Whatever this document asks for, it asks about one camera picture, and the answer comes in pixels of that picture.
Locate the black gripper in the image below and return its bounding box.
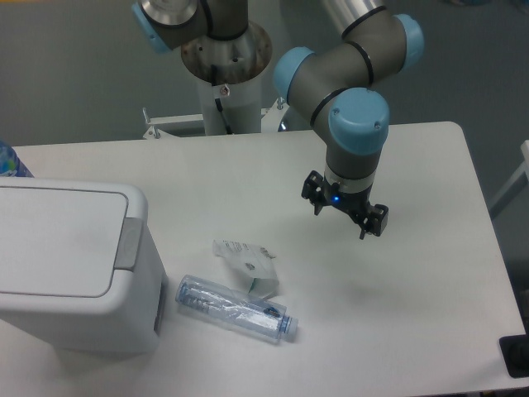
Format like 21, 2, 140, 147
301, 170, 389, 240

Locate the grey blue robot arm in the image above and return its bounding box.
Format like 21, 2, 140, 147
131, 1, 424, 236

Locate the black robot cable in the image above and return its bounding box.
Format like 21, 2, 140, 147
209, 63, 234, 135

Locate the crumpled clear plastic wrapper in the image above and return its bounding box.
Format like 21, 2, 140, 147
212, 240, 279, 299

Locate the blue labelled water bottle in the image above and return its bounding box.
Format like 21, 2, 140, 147
0, 141, 34, 178

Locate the crushed clear plastic bottle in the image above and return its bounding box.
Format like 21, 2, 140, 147
175, 275, 298, 342

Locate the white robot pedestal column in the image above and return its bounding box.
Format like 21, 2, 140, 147
181, 22, 272, 136

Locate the white pedestal base frame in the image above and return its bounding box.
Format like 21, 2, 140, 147
142, 97, 297, 140

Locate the white trash can body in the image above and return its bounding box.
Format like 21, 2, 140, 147
1, 178, 168, 354

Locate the white trash can lid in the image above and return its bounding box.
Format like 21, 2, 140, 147
1, 186, 147, 298

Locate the white furniture frame right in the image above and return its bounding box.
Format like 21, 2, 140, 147
488, 140, 528, 219

